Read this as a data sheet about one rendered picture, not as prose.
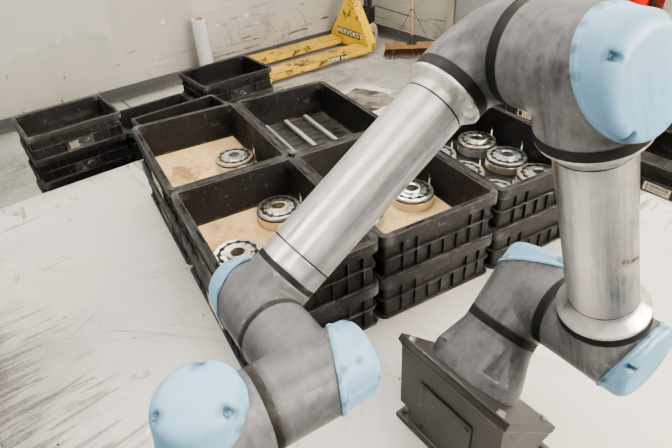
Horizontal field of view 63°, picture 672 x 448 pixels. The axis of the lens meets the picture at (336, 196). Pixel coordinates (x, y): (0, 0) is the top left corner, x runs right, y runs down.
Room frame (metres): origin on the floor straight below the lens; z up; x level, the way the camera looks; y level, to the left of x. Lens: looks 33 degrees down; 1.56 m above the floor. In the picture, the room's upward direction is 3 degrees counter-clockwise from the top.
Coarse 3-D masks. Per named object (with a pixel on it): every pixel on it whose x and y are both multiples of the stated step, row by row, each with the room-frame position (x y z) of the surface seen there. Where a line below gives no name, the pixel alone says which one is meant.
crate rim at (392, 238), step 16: (336, 144) 1.21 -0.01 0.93; (448, 160) 1.10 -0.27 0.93; (320, 176) 1.06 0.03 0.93; (464, 176) 1.04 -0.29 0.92; (496, 192) 0.96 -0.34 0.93; (464, 208) 0.91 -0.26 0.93; (480, 208) 0.93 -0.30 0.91; (416, 224) 0.86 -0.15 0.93; (432, 224) 0.87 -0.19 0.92; (384, 240) 0.82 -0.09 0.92; (400, 240) 0.83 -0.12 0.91
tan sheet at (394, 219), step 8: (440, 200) 1.09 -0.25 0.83; (392, 208) 1.06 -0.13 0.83; (432, 208) 1.05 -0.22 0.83; (440, 208) 1.05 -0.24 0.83; (448, 208) 1.05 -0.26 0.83; (384, 216) 1.03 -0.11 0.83; (392, 216) 1.03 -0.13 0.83; (400, 216) 1.03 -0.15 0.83; (408, 216) 1.03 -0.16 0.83; (416, 216) 1.03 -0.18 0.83; (424, 216) 1.02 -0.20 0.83; (384, 224) 1.00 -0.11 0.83; (392, 224) 1.00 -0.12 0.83; (400, 224) 1.00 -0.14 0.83; (408, 224) 1.00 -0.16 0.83; (384, 232) 0.97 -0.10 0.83
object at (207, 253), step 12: (252, 168) 1.11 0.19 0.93; (264, 168) 1.12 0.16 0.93; (300, 168) 1.11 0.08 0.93; (216, 180) 1.07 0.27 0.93; (312, 180) 1.05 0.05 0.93; (180, 192) 1.03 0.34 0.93; (180, 204) 0.98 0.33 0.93; (180, 216) 0.96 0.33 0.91; (192, 228) 0.89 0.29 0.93; (204, 240) 0.84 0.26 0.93; (372, 240) 0.82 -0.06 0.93; (204, 252) 0.81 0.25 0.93; (360, 252) 0.79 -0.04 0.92; (372, 252) 0.80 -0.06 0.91; (216, 264) 0.77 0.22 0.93
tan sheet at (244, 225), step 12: (228, 216) 1.07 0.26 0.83; (240, 216) 1.06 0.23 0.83; (252, 216) 1.06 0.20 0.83; (204, 228) 1.02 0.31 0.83; (216, 228) 1.02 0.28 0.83; (228, 228) 1.02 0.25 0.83; (240, 228) 1.02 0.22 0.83; (252, 228) 1.01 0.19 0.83; (216, 240) 0.98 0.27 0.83; (228, 240) 0.97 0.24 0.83; (264, 240) 0.97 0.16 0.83
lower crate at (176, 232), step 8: (144, 168) 1.34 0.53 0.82; (152, 184) 1.26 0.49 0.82; (152, 192) 1.38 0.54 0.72; (160, 200) 1.19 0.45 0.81; (160, 208) 1.28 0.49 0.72; (168, 216) 1.12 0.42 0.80; (168, 224) 1.20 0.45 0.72; (176, 232) 1.11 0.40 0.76; (176, 240) 1.14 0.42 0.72; (184, 248) 1.04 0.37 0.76; (184, 256) 1.07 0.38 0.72
